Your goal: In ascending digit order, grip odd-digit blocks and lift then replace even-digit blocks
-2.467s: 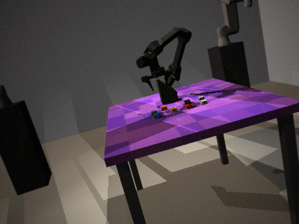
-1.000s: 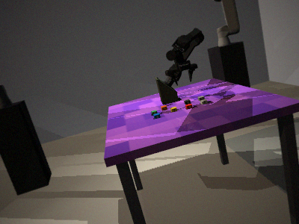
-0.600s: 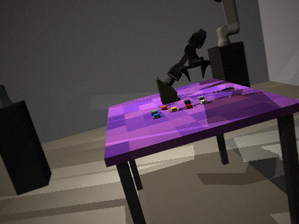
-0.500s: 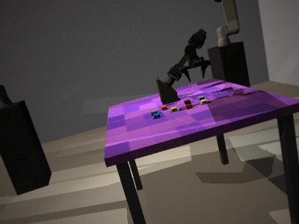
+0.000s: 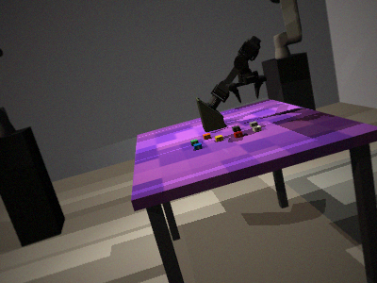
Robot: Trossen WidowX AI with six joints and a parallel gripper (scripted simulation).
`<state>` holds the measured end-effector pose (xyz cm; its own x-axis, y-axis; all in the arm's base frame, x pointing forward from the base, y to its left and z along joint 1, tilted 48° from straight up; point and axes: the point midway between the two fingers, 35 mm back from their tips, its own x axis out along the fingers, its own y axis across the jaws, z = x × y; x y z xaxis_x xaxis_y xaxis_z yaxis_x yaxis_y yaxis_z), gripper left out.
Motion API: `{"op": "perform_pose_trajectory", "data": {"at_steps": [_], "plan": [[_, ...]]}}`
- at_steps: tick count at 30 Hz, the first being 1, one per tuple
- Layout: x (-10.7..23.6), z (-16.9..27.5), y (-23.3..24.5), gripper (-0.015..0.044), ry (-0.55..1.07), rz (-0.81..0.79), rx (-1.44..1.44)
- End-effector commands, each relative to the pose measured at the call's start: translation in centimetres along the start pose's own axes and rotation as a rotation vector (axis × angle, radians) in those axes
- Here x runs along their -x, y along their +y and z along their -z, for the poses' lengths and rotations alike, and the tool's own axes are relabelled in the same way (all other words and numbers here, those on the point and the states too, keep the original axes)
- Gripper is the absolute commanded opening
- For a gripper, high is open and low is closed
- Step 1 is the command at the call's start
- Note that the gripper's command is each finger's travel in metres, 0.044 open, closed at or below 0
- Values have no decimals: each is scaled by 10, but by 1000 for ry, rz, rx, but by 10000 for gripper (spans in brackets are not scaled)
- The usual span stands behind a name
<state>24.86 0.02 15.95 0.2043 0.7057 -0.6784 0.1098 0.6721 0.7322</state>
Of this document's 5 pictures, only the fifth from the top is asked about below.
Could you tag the orange block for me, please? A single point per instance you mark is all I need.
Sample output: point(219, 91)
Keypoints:
point(206, 136)

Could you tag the blue block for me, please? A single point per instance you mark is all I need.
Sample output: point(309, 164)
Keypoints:
point(197, 146)

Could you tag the yellow block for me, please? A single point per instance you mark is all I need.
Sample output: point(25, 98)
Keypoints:
point(219, 138)

